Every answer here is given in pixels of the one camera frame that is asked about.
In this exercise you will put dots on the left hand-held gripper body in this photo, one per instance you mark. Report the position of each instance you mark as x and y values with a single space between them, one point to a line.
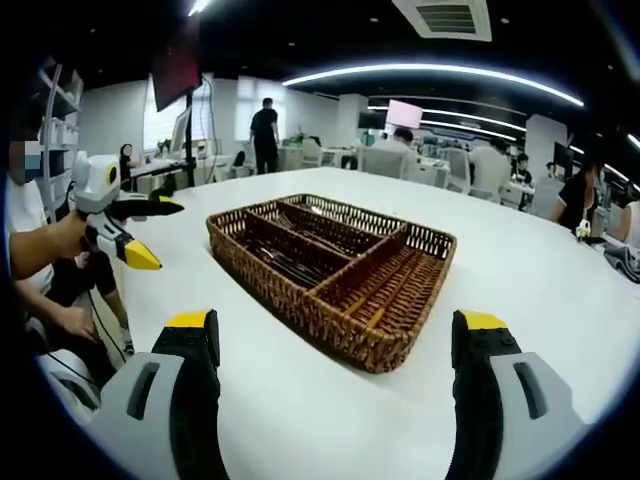
95 185

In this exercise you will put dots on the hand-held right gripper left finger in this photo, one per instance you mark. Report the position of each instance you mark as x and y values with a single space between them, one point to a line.
195 410

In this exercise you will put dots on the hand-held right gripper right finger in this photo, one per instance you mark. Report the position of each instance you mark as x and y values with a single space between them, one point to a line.
485 410

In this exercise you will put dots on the steel fork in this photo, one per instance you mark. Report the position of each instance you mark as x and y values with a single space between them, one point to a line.
300 225

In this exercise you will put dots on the brown wicker storage slots tray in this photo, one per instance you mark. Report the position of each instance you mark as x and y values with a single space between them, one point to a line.
350 330

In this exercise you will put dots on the small black object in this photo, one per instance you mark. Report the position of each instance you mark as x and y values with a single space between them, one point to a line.
165 188

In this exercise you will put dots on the grey metal shelving rack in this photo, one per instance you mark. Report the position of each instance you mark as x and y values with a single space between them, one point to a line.
62 130

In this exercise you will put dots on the black stand pole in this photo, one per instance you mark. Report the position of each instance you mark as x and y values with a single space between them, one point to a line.
189 140

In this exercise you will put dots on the white rounded object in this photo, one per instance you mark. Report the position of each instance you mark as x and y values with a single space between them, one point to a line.
72 390

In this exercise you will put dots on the dark red screen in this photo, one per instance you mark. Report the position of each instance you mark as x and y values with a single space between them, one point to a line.
175 72

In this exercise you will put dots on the grey cloth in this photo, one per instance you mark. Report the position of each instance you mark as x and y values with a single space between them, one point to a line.
622 262

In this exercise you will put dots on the white ceiling light strip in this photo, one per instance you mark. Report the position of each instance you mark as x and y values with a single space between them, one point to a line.
425 67
198 6

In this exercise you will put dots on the black monitor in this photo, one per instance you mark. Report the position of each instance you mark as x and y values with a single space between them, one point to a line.
563 156

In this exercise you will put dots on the pink display screen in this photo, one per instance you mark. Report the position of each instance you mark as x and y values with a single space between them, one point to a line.
405 114

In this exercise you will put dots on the white ceiling air vent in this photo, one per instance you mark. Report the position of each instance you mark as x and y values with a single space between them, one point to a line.
445 17

